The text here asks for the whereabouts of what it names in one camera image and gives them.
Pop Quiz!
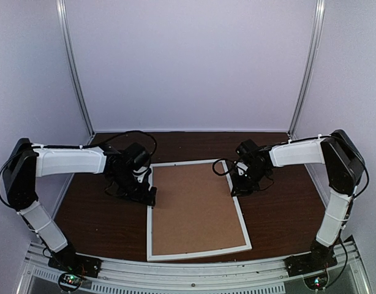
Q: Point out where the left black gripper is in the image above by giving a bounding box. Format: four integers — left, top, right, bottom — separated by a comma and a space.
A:
111, 170, 157, 207

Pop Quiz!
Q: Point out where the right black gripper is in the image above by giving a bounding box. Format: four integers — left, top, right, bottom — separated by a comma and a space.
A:
232, 165, 269, 197

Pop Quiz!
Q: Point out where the brown fibreboard backing board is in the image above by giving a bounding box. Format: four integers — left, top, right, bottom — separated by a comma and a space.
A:
151, 162, 247, 256

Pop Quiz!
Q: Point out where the white picture frame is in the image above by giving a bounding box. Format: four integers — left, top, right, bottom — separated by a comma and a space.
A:
146, 157, 253, 263

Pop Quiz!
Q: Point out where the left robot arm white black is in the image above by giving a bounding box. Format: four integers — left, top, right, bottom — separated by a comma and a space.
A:
0, 138, 157, 272

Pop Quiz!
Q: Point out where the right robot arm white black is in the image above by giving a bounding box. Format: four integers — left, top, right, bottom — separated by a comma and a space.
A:
231, 129, 366, 271

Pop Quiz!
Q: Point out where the left controller board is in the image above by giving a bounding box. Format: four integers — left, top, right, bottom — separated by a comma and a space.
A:
58, 272, 84, 292

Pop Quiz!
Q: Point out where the controller board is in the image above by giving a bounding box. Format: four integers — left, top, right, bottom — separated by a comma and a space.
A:
58, 272, 84, 292
304, 273, 329, 291

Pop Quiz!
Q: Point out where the right controller board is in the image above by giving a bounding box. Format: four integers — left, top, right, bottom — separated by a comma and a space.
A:
304, 273, 329, 291

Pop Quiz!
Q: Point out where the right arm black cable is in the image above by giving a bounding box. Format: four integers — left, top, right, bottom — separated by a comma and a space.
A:
212, 157, 238, 178

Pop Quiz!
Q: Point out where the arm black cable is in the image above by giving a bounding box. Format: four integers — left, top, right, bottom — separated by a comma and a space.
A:
92, 130, 157, 160
212, 157, 238, 178

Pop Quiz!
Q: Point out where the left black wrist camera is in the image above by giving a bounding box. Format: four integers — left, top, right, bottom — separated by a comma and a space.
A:
124, 143, 150, 170

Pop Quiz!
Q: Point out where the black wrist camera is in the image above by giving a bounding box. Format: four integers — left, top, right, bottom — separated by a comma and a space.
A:
124, 143, 150, 170
235, 139, 259, 159

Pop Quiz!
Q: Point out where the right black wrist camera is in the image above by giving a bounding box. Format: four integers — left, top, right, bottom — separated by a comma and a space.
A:
235, 139, 259, 159

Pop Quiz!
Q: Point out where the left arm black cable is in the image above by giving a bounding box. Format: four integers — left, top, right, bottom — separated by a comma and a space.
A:
92, 130, 157, 160

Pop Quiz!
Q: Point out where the front aluminium rail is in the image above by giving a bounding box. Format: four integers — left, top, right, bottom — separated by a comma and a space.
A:
14, 241, 373, 293

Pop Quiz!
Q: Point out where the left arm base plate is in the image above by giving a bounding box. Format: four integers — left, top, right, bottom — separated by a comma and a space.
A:
48, 251, 102, 278

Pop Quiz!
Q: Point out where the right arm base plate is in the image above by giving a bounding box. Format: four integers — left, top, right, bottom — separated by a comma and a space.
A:
284, 253, 337, 277

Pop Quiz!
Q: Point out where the right aluminium corner post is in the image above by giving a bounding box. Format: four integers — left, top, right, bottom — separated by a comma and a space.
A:
287, 0, 326, 137

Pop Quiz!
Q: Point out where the aluminium corner post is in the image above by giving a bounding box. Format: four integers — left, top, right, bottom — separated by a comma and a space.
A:
56, 0, 95, 137
287, 0, 326, 137

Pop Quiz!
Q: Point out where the left aluminium corner post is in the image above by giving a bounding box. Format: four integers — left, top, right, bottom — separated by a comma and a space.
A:
56, 0, 95, 137

